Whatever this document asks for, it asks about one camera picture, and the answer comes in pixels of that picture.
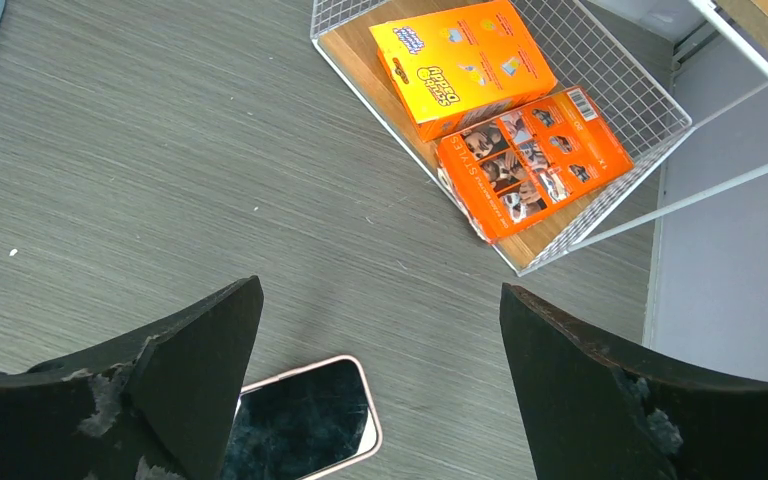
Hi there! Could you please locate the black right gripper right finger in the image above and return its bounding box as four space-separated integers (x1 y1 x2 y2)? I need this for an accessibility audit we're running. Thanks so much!
499 284 768 479

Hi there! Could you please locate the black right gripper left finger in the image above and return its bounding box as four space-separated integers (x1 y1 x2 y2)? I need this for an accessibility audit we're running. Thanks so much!
0 276 264 479

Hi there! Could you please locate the orange cardboard box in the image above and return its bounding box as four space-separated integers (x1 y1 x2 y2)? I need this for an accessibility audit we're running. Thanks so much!
436 86 634 244

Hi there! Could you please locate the white wire shelf rack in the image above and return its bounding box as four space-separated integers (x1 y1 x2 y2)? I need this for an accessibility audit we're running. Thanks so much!
309 0 768 278

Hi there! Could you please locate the pink phone case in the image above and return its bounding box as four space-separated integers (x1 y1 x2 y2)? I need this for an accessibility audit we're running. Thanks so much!
219 354 384 480

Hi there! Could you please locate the yellow cardboard box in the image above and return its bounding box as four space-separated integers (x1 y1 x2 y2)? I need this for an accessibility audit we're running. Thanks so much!
369 1 558 142

